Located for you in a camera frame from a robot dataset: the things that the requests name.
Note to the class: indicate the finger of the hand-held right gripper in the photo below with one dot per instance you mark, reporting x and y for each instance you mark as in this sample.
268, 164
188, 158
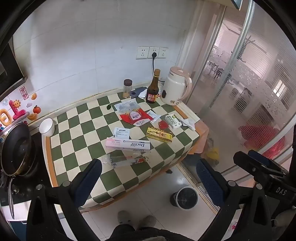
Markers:
261, 156
247, 163

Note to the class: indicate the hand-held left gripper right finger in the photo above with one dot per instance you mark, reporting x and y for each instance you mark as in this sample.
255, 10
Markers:
209, 183

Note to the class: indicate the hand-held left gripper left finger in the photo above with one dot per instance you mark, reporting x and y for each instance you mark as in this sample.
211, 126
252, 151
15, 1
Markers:
89, 183

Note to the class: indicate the white tissue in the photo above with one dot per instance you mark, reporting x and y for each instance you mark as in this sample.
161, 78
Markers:
188, 124

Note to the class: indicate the person's right forearm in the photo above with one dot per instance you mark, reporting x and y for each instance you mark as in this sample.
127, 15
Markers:
285, 220

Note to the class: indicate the red blurry object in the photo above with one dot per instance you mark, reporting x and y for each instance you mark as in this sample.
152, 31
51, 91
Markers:
261, 139

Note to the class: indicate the yellow plastic bag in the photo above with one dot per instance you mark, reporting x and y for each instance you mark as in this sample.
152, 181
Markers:
212, 154

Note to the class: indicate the clear plastic wrapper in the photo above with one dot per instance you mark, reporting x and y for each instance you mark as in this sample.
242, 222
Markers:
122, 160

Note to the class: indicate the small dark object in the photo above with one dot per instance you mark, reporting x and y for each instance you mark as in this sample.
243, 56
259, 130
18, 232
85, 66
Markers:
169, 171

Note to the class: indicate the black gas stove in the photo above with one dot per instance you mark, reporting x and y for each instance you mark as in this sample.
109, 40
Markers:
40, 176

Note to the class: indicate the pink cloth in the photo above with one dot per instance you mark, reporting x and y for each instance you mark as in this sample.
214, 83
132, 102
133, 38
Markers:
201, 134

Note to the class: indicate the green checkered tablecloth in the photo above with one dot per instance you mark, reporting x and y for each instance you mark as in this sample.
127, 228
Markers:
81, 129

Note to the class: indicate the pink white toothpaste box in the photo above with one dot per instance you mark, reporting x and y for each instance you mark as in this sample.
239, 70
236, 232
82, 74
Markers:
127, 144

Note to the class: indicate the white paper slip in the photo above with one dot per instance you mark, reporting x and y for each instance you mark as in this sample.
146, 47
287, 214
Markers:
122, 132

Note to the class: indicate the yellow box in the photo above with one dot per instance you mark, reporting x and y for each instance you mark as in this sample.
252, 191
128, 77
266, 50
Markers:
159, 134

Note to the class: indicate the grey slipper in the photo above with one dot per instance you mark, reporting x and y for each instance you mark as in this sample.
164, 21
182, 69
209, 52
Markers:
146, 222

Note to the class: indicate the white bowl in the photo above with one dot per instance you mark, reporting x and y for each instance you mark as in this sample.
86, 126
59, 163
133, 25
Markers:
46, 127

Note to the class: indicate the frosted glass sliding door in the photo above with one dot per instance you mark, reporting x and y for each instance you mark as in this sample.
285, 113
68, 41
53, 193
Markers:
231, 92

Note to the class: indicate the green white box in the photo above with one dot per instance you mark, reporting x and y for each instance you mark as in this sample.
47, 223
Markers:
173, 121

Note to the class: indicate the small red wrapper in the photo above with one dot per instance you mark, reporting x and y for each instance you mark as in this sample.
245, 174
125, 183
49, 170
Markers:
163, 124

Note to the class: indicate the person's black trousers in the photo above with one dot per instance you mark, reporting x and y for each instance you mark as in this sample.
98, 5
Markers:
150, 235

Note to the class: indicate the black frying pan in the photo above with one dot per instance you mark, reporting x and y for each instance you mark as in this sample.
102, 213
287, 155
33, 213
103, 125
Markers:
16, 150

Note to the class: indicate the red snack packet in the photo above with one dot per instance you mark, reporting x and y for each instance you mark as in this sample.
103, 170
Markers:
138, 117

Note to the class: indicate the clear printed plastic bag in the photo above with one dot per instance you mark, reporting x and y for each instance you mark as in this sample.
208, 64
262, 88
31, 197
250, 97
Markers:
127, 105

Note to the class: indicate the white sachet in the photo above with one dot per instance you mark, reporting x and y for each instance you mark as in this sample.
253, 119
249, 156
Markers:
153, 114

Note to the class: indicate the brown lid glass jar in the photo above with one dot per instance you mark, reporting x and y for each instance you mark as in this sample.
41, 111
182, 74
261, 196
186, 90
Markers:
127, 89

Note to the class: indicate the white electric kettle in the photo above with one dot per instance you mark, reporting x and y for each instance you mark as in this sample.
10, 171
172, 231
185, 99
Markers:
173, 88

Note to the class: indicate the dark blue pouch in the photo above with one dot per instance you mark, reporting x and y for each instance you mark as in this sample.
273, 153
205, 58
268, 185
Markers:
136, 92

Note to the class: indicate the dark sauce bottle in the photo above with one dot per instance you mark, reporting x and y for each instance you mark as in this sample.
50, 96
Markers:
152, 92

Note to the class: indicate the black range hood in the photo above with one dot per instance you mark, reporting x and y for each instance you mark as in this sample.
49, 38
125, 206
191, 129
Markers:
9, 69

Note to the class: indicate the colourful wall stickers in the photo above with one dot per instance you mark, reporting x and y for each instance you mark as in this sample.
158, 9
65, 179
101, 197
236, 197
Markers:
16, 109

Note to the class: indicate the white wall socket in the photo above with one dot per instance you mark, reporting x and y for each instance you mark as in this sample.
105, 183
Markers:
150, 49
163, 52
141, 52

